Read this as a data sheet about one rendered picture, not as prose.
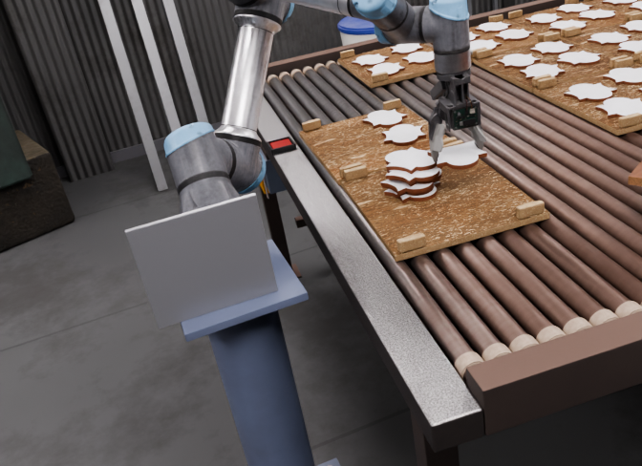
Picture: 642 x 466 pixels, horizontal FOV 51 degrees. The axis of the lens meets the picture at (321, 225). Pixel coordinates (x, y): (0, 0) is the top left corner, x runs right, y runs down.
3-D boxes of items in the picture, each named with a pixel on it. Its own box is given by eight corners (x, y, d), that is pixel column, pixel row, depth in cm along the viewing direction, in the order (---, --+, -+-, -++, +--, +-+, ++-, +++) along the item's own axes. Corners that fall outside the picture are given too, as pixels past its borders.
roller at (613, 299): (632, 346, 113) (634, 322, 111) (325, 72, 281) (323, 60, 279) (658, 337, 114) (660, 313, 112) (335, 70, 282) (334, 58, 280)
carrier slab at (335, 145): (338, 185, 174) (337, 180, 174) (299, 136, 210) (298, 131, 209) (461, 152, 180) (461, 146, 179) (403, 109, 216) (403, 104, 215)
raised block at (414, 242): (399, 254, 138) (398, 243, 137) (396, 250, 140) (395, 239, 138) (427, 246, 139) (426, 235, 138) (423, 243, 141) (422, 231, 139)
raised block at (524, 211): (519, 221, 142) (519, 209, 141) (515, 217, 144) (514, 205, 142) (545, 213, 143) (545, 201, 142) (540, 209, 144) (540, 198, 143)
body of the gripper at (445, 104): (448, 135, 143) (443, 80, 137) (435, 121, 150) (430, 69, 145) (482, 127, 143) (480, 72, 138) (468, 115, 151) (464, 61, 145)
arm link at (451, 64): (428, 49, 143) (465, 41, 143) (430, 70, 145) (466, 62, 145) (439, 57, 136) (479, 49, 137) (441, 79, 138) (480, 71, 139)
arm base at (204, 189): (181, 221, 135) (167, 178, 138) (182, 244, 149) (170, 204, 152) (252, 201, 139) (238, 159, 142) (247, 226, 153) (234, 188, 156)
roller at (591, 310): (607, 354, 112) (608, 330, 110) (313, 74, 281) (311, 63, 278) (632, 346, 113) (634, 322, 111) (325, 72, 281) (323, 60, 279)
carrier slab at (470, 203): (395, 262, 139) (395, 255, 138) (340, 185, 174) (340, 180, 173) (549, 219, 144) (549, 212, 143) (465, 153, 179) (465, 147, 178)
